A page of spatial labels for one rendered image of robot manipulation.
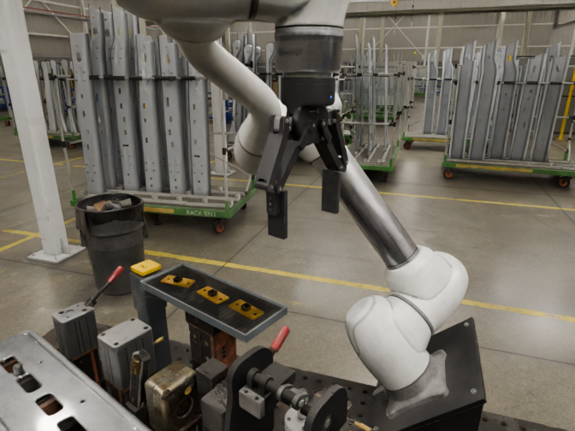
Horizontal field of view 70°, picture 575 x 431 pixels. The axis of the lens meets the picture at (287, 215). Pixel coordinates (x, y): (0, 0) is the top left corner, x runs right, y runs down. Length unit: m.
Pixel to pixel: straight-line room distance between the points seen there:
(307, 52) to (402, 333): 0.79
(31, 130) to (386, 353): 3.60
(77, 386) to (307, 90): 0.84
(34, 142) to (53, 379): 3.21
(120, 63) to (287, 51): 4.64
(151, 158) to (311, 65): 4.53
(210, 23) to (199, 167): 4.25
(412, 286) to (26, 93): 3.60
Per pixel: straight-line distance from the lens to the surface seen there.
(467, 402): 1.12
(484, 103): 7.25
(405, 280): 1.17
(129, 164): 5.19
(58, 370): 1.17
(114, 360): 1.02
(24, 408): 1.10
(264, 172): 0.53
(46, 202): 4.29
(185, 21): 0.56
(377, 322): 1.11
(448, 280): 1.21
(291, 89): 0.56
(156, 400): 0.93
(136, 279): 1.21
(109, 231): 3.27
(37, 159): 4.20
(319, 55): 0.55
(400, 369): 1.16
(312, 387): 1.45
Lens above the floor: 1.67
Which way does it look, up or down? 19 degrees down
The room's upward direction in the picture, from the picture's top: straight up
